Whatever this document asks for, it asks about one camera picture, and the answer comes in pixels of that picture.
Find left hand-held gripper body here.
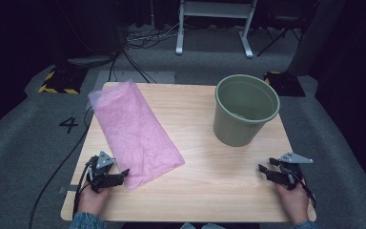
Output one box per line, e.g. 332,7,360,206
86,151,116,194

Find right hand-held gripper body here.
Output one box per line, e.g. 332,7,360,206
277,152,315,191

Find pink plastic bag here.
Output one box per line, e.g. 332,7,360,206
88,79,186,191

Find green plastic bin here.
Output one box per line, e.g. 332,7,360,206
213,73,281,148

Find person's left hand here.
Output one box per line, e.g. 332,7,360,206
77,187,113,217

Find person's right hand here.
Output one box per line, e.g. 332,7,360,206
274,184,310,226

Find black yellow striped base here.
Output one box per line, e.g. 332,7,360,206
38,66,89,95
263,71,307,97

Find person's denim pants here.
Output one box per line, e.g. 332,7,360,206
180,222,227,229

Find grey round stand base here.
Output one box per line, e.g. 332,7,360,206
66,54,117,69

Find grey column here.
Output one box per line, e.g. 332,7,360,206
286,0,347,77

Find black folding chair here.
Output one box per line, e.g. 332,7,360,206
256,12,303,58

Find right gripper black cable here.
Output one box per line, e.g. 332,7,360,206
298,179,317,209

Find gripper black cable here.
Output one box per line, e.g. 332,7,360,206
298,179,317,209
71,156,98,220

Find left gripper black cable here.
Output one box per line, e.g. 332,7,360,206
71,156,98,220

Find black floor cable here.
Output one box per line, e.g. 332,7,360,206
28,106,94,229

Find tangled floor cables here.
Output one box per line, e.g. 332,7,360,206
108,18,185,84

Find white desk frame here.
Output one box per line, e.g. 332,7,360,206
174,0,258,59

